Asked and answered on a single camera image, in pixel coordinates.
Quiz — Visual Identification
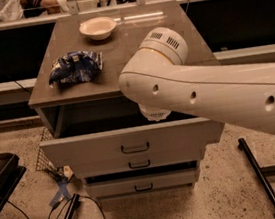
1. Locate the white bowl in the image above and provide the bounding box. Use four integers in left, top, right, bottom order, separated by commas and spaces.
79, 16, 116, 41

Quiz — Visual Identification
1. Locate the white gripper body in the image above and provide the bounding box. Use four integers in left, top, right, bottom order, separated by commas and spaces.
139, 104, 171, 122

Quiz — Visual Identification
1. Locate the grey drawer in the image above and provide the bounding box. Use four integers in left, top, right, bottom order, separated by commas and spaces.
40, 113, 224, 167
70, 148, 204, 179
84, 167, 199, 198

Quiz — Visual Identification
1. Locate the grey top drawer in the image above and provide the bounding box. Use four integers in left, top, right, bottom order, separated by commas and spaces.
40, 113, 224, 167

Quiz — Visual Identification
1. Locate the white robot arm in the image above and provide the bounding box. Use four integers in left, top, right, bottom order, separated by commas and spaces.
118, 27, 275, 135

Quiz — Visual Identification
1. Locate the person in background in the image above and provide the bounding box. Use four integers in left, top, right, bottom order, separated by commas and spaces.
19, 0, 61, 18

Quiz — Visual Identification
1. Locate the grey middle drawer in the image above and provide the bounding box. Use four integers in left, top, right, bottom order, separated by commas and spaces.
70, 148, 204, 179

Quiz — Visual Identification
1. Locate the blue tape cross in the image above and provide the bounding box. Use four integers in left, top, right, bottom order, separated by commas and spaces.
49, 182, 71, 207

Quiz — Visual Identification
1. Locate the black metal floor bar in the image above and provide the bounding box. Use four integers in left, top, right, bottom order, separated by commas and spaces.
238, 138, 275, 218

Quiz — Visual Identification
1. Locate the grey bottom drawer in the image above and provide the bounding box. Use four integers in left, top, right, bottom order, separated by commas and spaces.
84, 167, 199, 198

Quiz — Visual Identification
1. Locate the grey drawer cabinet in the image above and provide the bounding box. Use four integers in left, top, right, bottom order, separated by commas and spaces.
17, 0, 237, 208

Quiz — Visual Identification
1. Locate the blue crumpled chip bag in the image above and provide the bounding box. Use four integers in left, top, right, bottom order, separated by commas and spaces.
49, 50, 103, 85

